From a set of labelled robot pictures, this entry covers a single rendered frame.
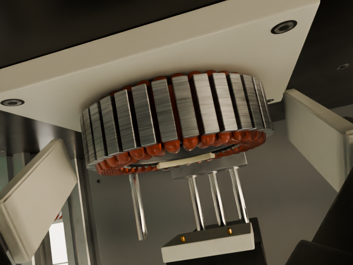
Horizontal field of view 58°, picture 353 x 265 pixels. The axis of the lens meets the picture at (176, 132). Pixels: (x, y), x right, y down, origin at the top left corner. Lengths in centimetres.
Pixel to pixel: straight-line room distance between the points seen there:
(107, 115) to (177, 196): 31
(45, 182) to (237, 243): 12
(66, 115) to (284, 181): 31
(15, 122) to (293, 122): 18
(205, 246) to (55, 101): 13
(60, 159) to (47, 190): 2
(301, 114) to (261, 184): 28
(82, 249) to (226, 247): 25
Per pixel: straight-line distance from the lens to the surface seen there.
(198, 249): 22
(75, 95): 17
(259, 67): 18
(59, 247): 794
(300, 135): 17
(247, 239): 21
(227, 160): 31
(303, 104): 16
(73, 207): 44
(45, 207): 17
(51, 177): 18
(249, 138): 16
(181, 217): 45
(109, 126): 15
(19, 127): 26
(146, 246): 47
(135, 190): 28
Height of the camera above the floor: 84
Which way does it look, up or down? 11 degrees down
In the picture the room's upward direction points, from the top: 169 degrees clockwise
